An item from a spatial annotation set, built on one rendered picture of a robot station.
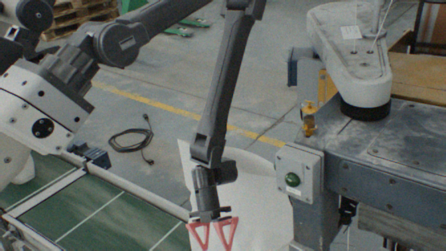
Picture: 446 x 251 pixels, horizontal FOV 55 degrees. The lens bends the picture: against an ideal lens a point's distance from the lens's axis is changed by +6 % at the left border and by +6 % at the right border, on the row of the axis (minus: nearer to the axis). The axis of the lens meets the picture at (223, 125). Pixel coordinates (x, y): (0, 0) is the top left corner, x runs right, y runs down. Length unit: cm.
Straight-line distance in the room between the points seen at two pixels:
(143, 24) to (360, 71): 43
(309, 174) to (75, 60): 45
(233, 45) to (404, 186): 50
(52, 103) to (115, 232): 139
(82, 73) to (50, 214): 161
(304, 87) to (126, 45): 59
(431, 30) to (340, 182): 51
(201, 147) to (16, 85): 44
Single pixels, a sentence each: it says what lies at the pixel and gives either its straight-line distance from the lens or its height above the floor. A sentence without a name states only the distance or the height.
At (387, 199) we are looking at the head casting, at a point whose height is 127.
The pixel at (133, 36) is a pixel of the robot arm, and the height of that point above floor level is 153.
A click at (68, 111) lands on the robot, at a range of 77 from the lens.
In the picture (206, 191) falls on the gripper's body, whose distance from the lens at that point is 102.
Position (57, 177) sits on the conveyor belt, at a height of 38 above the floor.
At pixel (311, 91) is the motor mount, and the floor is 122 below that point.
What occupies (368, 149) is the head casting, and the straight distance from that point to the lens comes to 76.
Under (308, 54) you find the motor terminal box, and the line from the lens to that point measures 123.
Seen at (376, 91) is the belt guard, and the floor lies 140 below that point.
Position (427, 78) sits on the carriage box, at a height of 133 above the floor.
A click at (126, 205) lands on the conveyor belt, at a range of 220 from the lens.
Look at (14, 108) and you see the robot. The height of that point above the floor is 149.
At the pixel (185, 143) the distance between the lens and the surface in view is 134.
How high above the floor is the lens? 177
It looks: 31 degrees down
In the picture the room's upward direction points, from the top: 7 degrees counter-clockwise
